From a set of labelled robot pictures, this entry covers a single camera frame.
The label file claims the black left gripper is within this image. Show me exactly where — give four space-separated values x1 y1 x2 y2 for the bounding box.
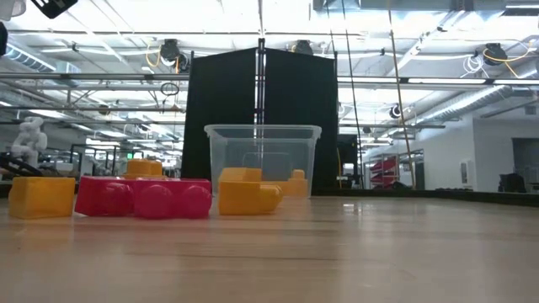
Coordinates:
29 0 80 20

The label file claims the yellow one-stud building block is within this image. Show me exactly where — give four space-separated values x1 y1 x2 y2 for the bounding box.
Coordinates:
217 167 285 217

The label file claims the yellow two-stud building block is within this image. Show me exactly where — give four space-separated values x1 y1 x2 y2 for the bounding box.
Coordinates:
269 168 309 198
125 158 164 178

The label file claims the white rounded fixture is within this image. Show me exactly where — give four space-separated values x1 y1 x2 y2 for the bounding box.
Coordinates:
0 0 27 21

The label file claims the yellow plastic building block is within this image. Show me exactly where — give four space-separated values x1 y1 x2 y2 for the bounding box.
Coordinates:
8 176 77 220

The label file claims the black partition stand pole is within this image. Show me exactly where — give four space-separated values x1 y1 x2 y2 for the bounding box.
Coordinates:
255 37 267 140

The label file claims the clear plastic storage bin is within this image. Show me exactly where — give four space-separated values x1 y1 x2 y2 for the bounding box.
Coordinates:
204 124 323 199

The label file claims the red shelf rack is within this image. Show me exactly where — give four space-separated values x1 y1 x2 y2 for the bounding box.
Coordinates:
369 156 399 187

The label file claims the black office chair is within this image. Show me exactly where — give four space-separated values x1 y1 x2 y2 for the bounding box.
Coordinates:
498 172 527 194

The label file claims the black metal rack frame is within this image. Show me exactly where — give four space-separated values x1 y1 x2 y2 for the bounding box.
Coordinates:
69 142 142 183

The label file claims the yellow hanging cable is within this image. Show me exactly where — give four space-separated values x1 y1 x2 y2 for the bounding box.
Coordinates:
387 8 410 146

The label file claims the white wall dispenser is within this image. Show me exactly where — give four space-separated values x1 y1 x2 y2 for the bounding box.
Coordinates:
459 159 474 189

